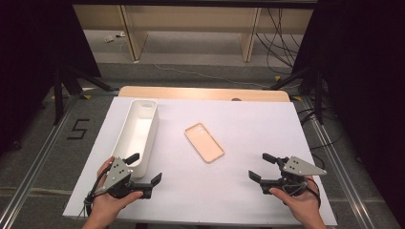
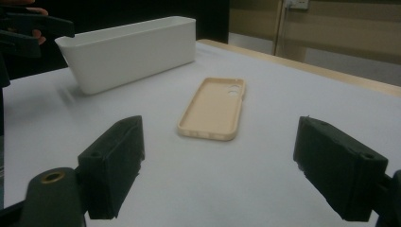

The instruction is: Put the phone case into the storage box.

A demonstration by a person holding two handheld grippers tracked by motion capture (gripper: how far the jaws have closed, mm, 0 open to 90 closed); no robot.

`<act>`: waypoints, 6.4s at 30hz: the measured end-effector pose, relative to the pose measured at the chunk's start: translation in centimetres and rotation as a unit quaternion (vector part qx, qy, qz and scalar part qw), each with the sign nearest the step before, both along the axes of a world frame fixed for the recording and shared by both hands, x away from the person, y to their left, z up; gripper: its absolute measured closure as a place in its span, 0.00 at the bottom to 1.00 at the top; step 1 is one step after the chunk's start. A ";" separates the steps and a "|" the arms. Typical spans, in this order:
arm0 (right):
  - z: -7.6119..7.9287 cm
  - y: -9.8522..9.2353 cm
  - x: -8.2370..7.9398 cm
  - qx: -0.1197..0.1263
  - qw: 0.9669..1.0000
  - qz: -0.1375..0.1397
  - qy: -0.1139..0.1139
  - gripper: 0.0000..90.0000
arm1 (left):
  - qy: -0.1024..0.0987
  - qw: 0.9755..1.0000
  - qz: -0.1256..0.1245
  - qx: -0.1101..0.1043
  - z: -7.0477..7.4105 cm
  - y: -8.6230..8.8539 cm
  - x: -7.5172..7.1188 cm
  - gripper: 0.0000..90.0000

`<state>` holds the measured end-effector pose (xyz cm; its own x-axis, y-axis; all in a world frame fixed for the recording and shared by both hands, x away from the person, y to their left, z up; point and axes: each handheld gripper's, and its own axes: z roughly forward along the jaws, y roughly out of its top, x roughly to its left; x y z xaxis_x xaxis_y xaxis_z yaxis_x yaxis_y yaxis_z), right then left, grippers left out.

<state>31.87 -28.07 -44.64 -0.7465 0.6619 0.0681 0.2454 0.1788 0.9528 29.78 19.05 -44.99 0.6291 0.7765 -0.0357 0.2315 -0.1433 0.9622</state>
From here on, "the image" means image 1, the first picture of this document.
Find bundle of black cables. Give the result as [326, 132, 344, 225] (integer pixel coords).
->
[255, 8, 304, 76]

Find white plastic storage bin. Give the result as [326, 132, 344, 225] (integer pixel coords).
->
[110, 98, 160, 178]

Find light wooden shelf unit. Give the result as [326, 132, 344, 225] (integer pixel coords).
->
[72, 4, 315, 63]

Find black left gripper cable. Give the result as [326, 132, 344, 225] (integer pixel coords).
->
[75, 162, 113, 221]

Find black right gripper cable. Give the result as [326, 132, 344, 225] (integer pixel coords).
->
[294, 177, 322, 208]

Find black curtain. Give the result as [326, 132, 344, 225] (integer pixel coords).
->
[290, 0, 405, 221]
[0, 0, 103, 156]

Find person's right hand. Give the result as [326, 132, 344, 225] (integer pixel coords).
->
[268, 175, 323, 221]

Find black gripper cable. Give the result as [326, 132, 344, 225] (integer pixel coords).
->
[75, 162, 113, 221]
[294, 177, 322, 208]

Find person's left hand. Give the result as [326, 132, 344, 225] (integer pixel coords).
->
[89, 155, 144, 221]

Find beige phone case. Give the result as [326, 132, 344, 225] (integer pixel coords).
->
[183, 122, 225, 165]

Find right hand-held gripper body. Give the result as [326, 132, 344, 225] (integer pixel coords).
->
[259, 155, 329, 197]

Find white table cover sheet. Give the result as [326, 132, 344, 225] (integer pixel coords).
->
[62, 95, 338, 227]

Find black metal stand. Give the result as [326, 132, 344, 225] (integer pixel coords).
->
[268, 65, 327, 126]
[52, 65, 120, 126]

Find aluminium floor rail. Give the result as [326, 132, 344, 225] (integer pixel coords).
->
[0, 94, 81, 229]
[300, 94, 377, 229]

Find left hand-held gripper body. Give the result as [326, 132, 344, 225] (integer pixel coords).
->
[95, 156, 153, 200]

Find black floor cables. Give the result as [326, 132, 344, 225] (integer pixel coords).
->
[297, 106, 344, 170]

